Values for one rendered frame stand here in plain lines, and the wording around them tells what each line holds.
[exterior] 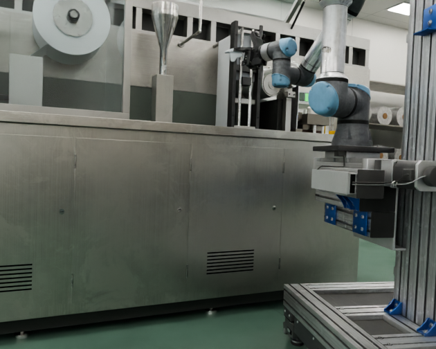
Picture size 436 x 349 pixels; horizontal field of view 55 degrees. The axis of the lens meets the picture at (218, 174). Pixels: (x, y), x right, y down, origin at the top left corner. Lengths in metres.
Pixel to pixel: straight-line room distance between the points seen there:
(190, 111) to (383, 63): 4.65
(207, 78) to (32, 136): 1.20
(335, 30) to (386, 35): 5.34
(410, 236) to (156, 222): 1.01
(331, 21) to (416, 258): 0.87
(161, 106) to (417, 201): 1.28
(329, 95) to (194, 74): 1.21
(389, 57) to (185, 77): 4.76
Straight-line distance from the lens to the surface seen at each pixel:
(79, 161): 1.77
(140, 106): 2.43
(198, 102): 2.55
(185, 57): 2.56
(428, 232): 1.53
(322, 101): 1.54
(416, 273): 1.59
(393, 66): 6.95
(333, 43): 1.59
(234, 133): 1.93
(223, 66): 2.45
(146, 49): 2.49
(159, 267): 1.90
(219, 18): 2.70
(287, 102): 2.39
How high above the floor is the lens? 0.76
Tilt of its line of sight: 2 degrees down
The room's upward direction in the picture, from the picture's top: 2 degrees clockwise
